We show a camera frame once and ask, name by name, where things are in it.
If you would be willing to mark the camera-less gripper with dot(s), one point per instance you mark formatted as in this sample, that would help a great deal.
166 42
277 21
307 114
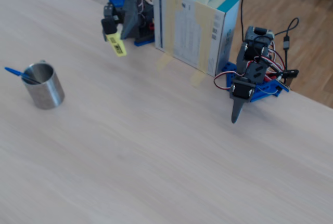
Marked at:
241 92

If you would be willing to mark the grey camera-carrying gripper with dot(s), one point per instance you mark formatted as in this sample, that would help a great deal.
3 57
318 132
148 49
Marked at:
110 28

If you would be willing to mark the yellow highlighter with black cap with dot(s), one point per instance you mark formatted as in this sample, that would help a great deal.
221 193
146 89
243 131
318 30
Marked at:
118 46

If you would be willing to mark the silver metal cup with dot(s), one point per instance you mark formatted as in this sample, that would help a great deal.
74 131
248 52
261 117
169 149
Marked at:
46 91

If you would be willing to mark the blue ballpoint pen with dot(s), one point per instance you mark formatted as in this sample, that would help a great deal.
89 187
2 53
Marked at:
13 71

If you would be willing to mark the beige motor controller board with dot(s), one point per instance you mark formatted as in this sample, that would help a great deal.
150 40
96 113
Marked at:
286 82

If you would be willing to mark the yellow masking tape strip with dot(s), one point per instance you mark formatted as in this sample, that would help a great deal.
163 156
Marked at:
204 39
173 26

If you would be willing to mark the white teal cardboard box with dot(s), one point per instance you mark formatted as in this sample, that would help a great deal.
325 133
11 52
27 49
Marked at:
187 31

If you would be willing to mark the grey camera-carrying robot arm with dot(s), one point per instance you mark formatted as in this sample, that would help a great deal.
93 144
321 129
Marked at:
145 21

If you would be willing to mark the small blue base plate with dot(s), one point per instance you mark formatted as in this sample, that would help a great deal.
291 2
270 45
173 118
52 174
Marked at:
143 43

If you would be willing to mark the perforated blue base plate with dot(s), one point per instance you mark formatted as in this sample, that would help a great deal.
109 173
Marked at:
265 90

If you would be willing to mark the grey camera-less robot arm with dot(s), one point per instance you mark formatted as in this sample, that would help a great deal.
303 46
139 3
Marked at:
256 52

